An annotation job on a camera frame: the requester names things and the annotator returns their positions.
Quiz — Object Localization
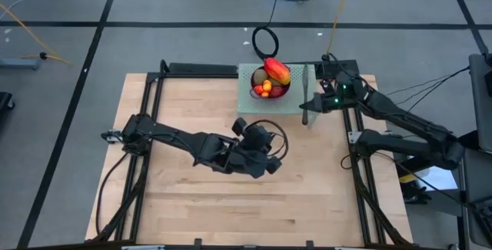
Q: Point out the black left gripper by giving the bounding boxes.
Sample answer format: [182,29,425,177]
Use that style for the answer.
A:
[230,116,284,180]

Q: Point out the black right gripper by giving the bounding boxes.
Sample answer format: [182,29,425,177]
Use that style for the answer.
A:
[299,70,366,115]

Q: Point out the black knife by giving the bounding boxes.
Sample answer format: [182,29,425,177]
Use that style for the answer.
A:
[301,63,310,126]

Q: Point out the purple colander bowl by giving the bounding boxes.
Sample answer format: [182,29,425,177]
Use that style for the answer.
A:
[249,64,292,101]

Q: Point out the red yellow mango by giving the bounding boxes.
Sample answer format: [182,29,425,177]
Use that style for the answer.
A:
[263,57,292,86]

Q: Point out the mint green perforated shelf riser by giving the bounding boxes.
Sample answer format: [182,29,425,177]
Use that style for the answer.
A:
[236,63,321,129]

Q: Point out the grey equipment cabinet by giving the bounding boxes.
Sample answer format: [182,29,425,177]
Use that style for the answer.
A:
[467,52,492,153]

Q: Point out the grey cart base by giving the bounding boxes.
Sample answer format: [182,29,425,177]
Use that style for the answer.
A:
[0,58,39,71]

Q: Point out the yellow hanging cable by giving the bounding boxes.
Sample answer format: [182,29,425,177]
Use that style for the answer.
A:
[0,3,72,65]
[324,0,357,57]

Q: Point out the black aluminium frame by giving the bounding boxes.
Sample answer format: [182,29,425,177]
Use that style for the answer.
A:
[86,59,414,248]

